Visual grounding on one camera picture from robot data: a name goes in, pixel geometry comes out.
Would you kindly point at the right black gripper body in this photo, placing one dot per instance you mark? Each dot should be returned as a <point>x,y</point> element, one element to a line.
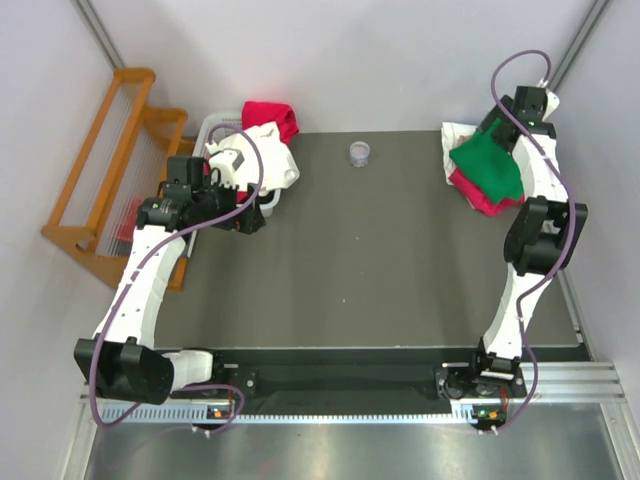
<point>497,113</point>

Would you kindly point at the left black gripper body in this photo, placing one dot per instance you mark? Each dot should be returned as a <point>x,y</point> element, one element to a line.
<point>252,214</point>

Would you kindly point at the green t shirt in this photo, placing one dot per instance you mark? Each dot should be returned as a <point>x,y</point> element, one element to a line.
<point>489,167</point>

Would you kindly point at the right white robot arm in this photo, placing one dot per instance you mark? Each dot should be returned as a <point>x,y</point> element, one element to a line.
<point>539,243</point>

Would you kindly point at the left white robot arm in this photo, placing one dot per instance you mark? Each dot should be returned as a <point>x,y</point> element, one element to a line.
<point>120,361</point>

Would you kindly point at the folded pink t shirt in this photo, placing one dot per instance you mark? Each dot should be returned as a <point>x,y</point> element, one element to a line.
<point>463,140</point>

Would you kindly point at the folded white t shirt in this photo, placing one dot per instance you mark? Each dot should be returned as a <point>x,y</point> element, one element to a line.
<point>451,137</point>

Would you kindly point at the white t shirt in basket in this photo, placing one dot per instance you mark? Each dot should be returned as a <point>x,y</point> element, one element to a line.
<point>250,168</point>

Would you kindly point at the crumpled red t shirt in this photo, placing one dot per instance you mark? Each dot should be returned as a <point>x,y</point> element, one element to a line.
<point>477,199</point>

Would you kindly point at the white laundry basket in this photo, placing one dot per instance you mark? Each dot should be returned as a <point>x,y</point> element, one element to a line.
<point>218,126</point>

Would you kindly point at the wooden rack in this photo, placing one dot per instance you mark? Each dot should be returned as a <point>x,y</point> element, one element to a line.
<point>121,162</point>

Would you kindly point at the red t shirt in basket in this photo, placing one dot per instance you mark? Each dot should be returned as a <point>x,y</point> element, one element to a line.
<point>272,117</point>

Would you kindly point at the jar of paper clips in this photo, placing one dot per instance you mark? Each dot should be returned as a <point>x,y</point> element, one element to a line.
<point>359,154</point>

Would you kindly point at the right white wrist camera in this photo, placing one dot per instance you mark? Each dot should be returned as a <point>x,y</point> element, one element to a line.
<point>552,100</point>

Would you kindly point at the slotted cable duct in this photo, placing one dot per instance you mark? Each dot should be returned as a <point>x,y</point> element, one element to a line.
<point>212,413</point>

